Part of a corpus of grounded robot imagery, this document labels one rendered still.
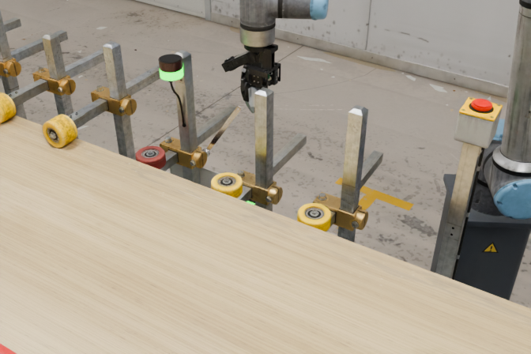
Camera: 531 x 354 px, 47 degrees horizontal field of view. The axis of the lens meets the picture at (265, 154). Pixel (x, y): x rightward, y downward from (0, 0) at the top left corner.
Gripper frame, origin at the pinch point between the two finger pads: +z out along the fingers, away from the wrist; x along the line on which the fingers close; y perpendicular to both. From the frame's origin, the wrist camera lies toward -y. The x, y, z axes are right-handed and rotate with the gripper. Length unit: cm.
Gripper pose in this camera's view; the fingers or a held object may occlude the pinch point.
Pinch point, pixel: (251, 107)
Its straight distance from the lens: 170.5
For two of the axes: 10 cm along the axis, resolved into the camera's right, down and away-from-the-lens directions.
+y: 8.6, 2.9, -4.3
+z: 0.0, 8.4, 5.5
